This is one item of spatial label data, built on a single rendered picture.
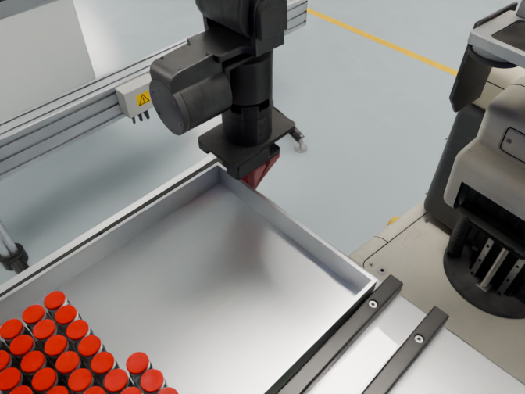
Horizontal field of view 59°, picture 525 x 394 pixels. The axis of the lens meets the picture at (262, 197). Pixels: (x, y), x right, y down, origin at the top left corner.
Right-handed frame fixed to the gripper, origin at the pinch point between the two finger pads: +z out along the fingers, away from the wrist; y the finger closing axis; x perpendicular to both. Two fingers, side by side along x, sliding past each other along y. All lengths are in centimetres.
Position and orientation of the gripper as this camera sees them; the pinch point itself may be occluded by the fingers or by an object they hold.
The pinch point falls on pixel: (249, 185)
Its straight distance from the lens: 60.8
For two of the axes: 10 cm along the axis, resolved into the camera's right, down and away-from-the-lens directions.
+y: -7.1, 5.2, -4.8
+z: 0.0, 6.8, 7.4
